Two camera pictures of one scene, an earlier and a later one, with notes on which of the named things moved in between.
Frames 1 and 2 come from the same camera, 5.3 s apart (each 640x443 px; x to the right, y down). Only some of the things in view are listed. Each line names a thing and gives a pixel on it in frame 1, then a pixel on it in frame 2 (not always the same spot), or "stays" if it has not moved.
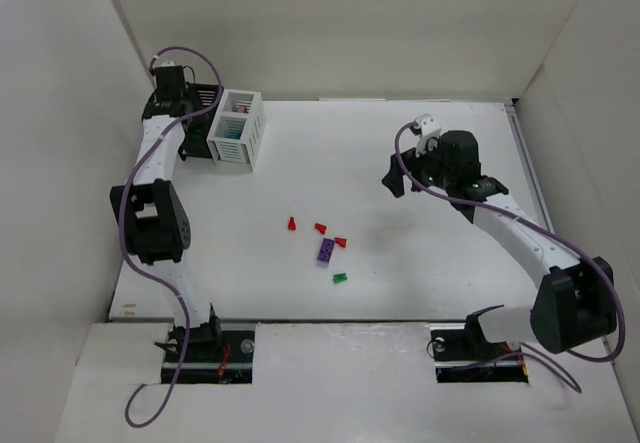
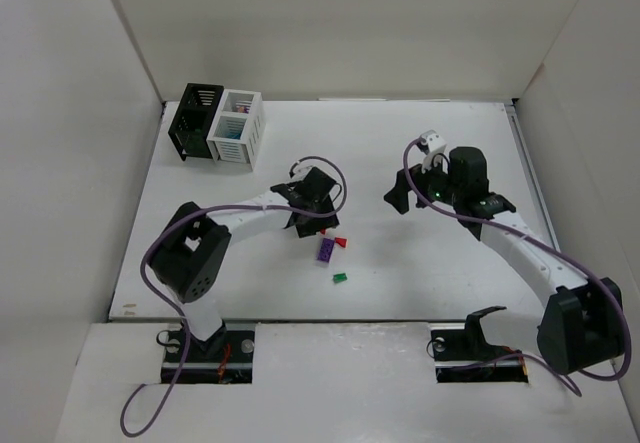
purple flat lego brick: x=326 y=250 stays
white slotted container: x=236 y=128 stays
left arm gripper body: x=192 y=139 → x=316 y=221
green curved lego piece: x=339 y=278 stays
